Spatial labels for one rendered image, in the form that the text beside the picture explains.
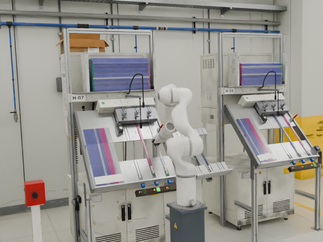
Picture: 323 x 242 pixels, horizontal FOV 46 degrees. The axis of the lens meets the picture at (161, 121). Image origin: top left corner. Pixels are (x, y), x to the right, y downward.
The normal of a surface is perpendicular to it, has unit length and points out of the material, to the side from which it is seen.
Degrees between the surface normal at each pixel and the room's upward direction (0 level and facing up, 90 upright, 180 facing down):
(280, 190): 90
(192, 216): 90
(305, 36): 90
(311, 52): 90
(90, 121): 48
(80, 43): 80
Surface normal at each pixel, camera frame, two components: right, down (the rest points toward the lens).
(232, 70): -0.91, 0.07
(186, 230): 0.46, 0.08
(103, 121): 0.29, -0.61
